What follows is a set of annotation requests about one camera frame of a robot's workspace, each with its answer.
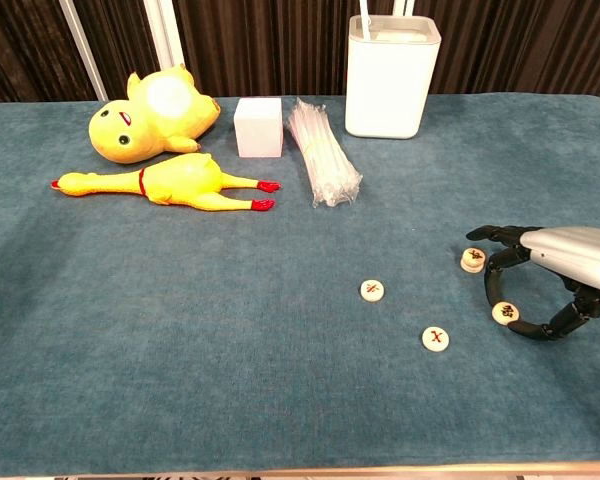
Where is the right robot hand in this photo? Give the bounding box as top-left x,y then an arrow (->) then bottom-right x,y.
465,224 -> 600,342

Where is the white square trash bin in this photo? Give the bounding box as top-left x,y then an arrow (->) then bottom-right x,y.
344,13 -> 442,140

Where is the bundle of wrapped straws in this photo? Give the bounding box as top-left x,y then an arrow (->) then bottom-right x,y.
285,97 -> 364,209

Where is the pale pink cube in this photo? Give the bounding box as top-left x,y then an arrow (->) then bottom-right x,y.
233,97 -> 285,159

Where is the dark brown pleated curtain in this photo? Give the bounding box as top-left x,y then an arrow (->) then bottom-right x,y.
0,0 -> 600,104

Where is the teal tablecloth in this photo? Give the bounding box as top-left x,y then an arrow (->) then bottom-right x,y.
0,93 -> 600,476

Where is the yellow rubber chicken toy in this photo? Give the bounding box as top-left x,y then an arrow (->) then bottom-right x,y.
50,152 -> 283,212

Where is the yellow plush duck toy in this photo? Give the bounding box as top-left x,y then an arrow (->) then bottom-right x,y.
88,63 -> 222,165

